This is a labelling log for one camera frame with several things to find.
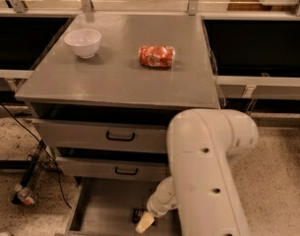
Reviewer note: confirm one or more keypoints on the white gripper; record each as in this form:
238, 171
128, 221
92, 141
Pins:
156, 206

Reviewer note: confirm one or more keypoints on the black rxbar chocolate bar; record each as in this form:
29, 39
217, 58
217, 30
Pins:
138, 213

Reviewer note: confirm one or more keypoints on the white bowl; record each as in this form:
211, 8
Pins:
83, 42

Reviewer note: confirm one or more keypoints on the grey drawer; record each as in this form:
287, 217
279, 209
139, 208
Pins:
113, 164
104, 136
104, 207

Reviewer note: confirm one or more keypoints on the grey drawer cabinet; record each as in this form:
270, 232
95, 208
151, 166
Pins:
113, 86

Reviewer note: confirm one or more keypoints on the left black bin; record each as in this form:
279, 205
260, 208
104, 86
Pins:
24, 39

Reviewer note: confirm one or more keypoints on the black floor stand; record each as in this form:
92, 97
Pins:
27, 176

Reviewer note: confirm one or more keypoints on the crushed red soda can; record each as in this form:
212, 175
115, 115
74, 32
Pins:
157, 56

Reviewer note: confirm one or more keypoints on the grey middle drawer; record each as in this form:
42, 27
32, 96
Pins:
113, 164

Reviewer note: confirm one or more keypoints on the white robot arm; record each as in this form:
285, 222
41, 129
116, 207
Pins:
200, 144

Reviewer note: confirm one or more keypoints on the grey bottom drawer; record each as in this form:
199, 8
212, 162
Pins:
104, 207

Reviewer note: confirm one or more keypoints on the black bin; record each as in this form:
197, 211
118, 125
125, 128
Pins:
254, 48
24, 39

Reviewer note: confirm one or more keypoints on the right black bin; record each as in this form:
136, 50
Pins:
254, 48

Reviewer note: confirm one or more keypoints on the plastic water bottle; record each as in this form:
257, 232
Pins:
25, 195

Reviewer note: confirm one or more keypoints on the grey top drawer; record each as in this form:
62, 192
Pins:
104, 136

